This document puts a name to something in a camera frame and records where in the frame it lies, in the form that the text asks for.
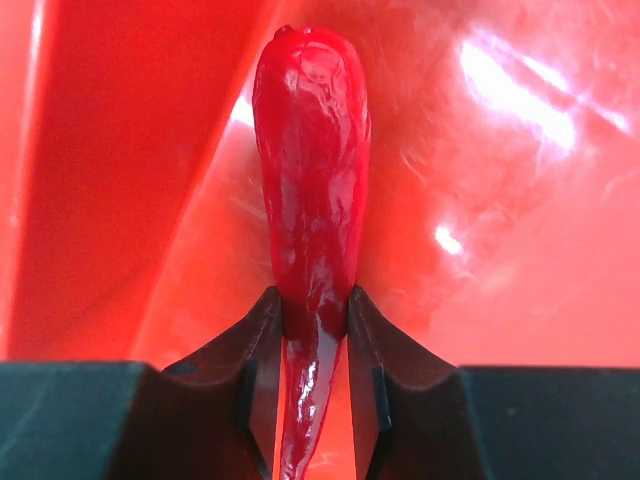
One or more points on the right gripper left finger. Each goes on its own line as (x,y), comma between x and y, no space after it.
(210,415)

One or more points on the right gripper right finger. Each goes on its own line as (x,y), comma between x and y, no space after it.
(416,416)

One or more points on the red chili pepper toy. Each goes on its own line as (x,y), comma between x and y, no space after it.
(313,132)

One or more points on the red plastic tray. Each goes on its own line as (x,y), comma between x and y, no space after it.
(503,217)

